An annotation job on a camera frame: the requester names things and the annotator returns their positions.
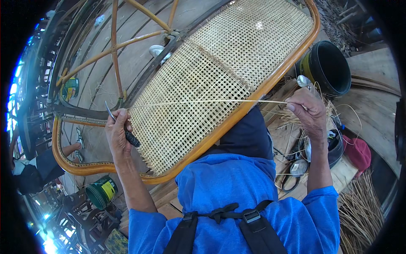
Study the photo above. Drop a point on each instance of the clear plastic bag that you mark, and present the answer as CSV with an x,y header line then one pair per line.
x,y
299,167

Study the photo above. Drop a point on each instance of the white shoe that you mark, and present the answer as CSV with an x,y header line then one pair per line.
x,y
158,51

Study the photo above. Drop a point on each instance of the bundle of dry rattan strands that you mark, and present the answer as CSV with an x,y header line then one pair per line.
x,y
361,216

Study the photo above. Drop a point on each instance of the black rubber tub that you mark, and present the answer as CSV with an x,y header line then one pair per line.
x,y
336,149

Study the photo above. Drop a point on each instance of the person's right hand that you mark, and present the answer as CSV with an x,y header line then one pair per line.
x,y
312,117

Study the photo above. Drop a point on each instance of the rattan chair with cane weave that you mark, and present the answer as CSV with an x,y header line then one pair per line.
x,y
196,95

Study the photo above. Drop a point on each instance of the green bucket with yellow label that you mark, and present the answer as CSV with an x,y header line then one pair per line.
x,y
101,192

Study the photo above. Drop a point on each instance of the person's legs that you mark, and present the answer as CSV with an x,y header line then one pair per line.
x,y
244,136

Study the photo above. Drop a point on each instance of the person's left hand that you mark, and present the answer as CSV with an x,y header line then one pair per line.
x,y
117,136

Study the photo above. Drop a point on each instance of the stack of dark wooden furniture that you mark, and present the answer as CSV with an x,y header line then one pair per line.
x,y
82,222

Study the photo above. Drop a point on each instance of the thin cane strand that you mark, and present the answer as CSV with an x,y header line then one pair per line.
x,y
206,102

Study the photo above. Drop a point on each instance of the large black bucket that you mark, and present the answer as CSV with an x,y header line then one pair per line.
x,y
330,68

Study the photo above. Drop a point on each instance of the red cap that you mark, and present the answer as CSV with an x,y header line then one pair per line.
x,y
358,154

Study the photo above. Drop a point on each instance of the pile of dark sticks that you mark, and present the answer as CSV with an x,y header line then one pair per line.
x,y
333,22

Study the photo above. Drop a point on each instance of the person's body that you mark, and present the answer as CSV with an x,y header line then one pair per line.
x,y
222,184

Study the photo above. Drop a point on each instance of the person's left fingers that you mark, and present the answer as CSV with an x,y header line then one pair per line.
x,y
122,116

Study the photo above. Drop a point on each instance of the green paint can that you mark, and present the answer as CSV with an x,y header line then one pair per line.
x,y
71,89

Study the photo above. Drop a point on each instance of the patterned cushion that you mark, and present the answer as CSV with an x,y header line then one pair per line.
x,y
116,243

